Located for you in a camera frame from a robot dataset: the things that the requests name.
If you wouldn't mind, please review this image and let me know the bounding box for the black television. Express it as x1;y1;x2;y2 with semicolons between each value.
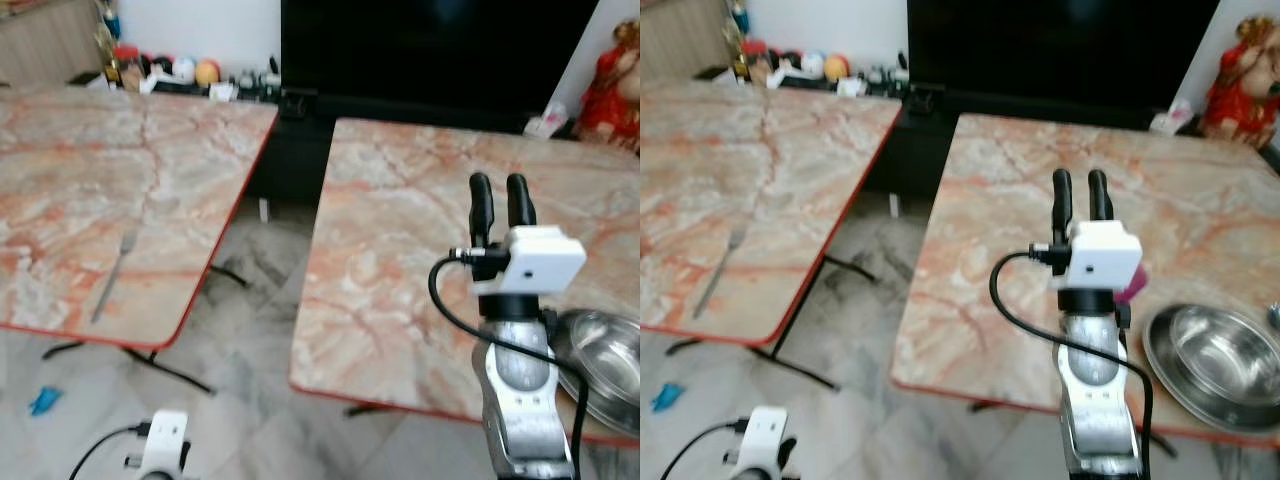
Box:
907;0;1222;97
280;0;601;102

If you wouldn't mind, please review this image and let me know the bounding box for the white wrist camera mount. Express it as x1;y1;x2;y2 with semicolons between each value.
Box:
1050;220;1143;293
475;226;588;298
140;410;191;477
745;406;792;477

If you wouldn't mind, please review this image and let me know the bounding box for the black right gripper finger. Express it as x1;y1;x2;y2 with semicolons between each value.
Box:
506;173;537;231
1087;169;1115;225
1052;168;1076;246
470;173;496;248

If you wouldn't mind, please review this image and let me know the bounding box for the red lid jar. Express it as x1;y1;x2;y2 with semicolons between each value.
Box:
113;45;141;92
742;40;769;87

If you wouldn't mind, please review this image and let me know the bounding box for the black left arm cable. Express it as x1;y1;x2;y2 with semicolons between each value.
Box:
68;422;152;480
660;419;752;480

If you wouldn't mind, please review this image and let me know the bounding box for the pink plastic item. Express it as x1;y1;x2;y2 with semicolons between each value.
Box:
1115;264;1150;307

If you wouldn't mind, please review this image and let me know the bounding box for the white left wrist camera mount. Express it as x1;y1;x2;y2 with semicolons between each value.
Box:
140;410;191;477
745;406;792;477

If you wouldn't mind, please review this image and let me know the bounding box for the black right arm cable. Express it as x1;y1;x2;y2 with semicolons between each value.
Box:
428;247;590;480
990;244;1154;480

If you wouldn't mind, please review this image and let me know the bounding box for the stainless steel bowl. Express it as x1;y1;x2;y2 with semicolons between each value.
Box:
1142;303;1280;434
553;308;641;437

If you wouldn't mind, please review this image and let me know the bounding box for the light wooden cabinet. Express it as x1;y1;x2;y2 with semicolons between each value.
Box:
640;0;736;81
0;0;106;87

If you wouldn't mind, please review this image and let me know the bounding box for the white and pink box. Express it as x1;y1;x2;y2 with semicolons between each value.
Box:
525;100;573;139
1150;98;1196;136

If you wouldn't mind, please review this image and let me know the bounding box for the red dressed figurine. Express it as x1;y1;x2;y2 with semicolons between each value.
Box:
1205;14;1280;149
578;18;641;152

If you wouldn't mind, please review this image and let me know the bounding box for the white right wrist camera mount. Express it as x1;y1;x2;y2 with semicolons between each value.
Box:
1050;220;1143;293
475;226;588;298

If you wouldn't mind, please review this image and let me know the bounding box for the silver metal fork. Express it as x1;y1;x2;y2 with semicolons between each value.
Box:
694;224;749;319
92;228;139;323

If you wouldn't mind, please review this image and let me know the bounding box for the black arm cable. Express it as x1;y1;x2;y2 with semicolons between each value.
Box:
68;422;152;480
428;247;590;480
990;244;1154;480
660;419;752;480

